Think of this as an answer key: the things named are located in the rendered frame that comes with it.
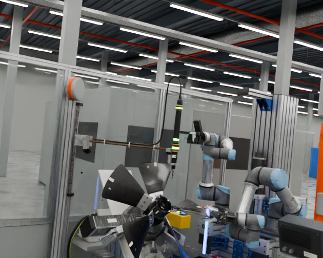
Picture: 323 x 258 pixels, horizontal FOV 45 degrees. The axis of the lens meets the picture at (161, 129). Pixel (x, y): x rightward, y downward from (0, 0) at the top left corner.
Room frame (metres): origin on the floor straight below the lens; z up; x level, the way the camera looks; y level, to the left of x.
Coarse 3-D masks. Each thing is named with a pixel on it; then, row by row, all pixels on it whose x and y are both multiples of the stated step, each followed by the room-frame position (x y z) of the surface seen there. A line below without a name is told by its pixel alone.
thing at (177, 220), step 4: (172, 212) 2.88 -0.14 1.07; (176, 212) 2.89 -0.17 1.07; (168, 216) 2.88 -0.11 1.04; (172, 216) 2.84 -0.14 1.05; (176, 216) 2.81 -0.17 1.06; (180, 216) 2.78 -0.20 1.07; (184, 216) 2.80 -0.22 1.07; (188, 216) 2.82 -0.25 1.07; (168, 220) 2.88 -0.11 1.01; (172, 220) 2.84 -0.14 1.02; (176, 220) 2.81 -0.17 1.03; (180, 220) 2.78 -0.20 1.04; (184, 220) 2.80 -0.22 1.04; (188, 220) 2.82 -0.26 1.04; (172, 224) 2.84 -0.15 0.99; (176, 224) 2.80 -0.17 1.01; (180, 224) 2.78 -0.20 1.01; (184, 224) 2.80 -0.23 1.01; (188, 224) 2.83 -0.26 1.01; (180, 228) 2.78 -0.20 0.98
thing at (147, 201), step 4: (144, 196) 2.32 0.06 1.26; (148, 196) 2.33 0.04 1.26; (140, 200) 2.32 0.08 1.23; (144, 200) 2.33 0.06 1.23; (148, 200) 2.33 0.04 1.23; (140, 204) 2.32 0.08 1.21; (144, 204) 2.33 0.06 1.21; (148, 204) 2.33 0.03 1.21; (140, 208) 2.32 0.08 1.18; (144, 208) 2.33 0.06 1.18
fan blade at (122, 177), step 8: (120, 168) 2.31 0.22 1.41; (112, 176) 2.28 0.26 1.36; (120, 176) 2.29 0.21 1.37; (128, 176) 2.31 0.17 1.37; (112, 184) 2.27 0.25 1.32; (120, 184) 2.28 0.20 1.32; (128, 184) 2.30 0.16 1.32; (136, 184) 2.31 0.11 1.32; (104, 192) 2.24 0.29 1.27; (112, 192) 2.26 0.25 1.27; (120, 192) 2.28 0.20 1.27; (128, 192) 2.29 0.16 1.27; (136, 192) 2.31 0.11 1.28; (144, 192) 2.32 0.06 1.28; (120, 200) 2.28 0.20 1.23; (128, 200) 2.30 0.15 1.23; (136, 200) 2.31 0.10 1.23
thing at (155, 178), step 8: (144, 168) 2.55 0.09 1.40; (152, 168) 2.54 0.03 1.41; (160, 168) 2.54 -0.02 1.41; (168, 168) 2.55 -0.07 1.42; (144, 176) 2.52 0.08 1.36; (152, 176) 2.51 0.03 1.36; (160, 176) 2.50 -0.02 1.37; (168, 176) 2.50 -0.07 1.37; (152, 184) 2.47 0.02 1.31; (160, 184) 2.45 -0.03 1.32; (152, 192) 2.43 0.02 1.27
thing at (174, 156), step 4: (180, 96) 2.40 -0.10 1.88; (180, 100) 2.40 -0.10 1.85; (180, 104) 2.43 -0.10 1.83; (172, 152) 2.40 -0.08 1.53; (176, 152) 2.40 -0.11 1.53; (172, 156) 2.40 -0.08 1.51; (176, 156) 2.40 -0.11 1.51; (172, 160) 2.40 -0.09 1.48; (176, 160) 2.41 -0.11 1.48; (172, 168) 2.40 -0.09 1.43
